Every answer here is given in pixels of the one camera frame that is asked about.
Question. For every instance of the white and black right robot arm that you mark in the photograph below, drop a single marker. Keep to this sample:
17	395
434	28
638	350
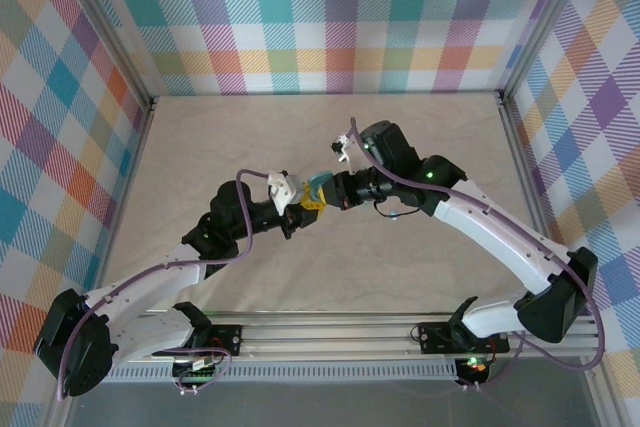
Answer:
495	242

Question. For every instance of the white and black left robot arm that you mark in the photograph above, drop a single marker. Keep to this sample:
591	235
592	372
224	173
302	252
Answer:
150	284

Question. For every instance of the controller board green terminals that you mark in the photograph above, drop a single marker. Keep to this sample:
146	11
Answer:
197	369

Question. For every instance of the controller board with lit LED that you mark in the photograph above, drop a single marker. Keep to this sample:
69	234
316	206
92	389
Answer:
475	366

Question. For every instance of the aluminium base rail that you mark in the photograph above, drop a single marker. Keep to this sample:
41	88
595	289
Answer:
325	334

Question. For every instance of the small black mount plate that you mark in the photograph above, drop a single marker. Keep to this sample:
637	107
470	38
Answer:
227	339

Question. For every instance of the long black mount plate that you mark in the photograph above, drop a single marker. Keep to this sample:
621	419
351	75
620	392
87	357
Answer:
435	339

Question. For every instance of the aluminium frame post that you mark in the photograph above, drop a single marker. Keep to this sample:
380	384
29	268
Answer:
110	32
544	22

